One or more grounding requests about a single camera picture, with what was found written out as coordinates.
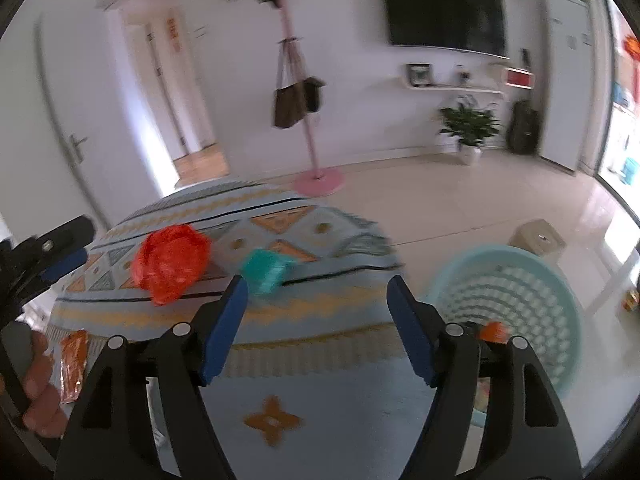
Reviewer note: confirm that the small beige stool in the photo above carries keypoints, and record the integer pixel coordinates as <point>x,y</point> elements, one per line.
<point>537,240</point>

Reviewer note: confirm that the red hallway hanging decoration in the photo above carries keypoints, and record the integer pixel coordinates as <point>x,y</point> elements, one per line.
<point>173,35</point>

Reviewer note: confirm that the white hallway door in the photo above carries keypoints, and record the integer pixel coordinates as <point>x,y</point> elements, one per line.
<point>167,90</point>

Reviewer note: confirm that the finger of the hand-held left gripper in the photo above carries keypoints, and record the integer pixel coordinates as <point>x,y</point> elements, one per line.
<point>65,262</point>
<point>65,235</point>

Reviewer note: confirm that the teal plastic basket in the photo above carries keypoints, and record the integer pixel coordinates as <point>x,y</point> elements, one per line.
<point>520,300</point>

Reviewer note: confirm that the pink coat rack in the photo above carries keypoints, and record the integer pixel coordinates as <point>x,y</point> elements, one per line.
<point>317,182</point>

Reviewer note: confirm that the green potted plant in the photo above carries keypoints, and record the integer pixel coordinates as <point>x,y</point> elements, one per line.
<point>470,125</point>

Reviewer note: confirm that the wall television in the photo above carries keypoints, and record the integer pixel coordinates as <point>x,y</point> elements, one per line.
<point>445,10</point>

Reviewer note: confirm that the orange white canister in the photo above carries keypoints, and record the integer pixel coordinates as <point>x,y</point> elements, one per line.
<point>492,332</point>

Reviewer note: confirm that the black guitar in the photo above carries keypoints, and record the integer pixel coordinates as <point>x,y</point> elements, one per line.
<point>524,130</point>

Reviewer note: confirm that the red white shelf box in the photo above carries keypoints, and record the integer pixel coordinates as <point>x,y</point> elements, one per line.
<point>518,78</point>

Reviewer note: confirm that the person's left hand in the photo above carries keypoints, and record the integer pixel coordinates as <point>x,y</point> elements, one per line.
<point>40,385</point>

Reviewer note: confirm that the teal packet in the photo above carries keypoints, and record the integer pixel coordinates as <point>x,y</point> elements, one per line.
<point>262,270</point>

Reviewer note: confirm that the butterfly picture frame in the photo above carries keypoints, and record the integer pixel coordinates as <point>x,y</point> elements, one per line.
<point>419,75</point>

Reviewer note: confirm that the small black device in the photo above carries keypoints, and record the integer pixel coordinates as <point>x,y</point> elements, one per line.
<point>524,58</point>

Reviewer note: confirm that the small black bag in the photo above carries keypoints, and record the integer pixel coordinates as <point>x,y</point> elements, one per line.
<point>314,95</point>

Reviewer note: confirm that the low white wall shelf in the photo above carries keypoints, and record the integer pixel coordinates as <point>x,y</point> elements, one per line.
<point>450,88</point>

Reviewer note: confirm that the small vase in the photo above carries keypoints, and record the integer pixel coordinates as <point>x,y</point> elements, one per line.
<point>463,76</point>

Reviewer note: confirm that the teal bucket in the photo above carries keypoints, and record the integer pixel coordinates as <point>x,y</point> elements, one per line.
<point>631,170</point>

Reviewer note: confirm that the red knot decoration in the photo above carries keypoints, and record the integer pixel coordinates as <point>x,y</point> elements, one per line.
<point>632,49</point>

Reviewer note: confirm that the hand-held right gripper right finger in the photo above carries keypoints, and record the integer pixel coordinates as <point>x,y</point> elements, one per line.
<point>412,330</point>

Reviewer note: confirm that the brown tote bag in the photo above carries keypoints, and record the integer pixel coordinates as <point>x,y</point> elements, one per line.
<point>289,107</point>

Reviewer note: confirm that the white refrigerator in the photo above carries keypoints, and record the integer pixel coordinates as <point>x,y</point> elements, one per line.
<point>562,85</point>

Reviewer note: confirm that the red plastic bag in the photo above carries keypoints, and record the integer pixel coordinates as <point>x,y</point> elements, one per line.
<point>172,265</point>

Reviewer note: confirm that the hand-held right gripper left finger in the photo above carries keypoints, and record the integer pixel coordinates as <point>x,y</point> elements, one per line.
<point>225,330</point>

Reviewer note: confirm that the orange snack wrapper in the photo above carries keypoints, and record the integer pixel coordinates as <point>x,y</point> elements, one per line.
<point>74,365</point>

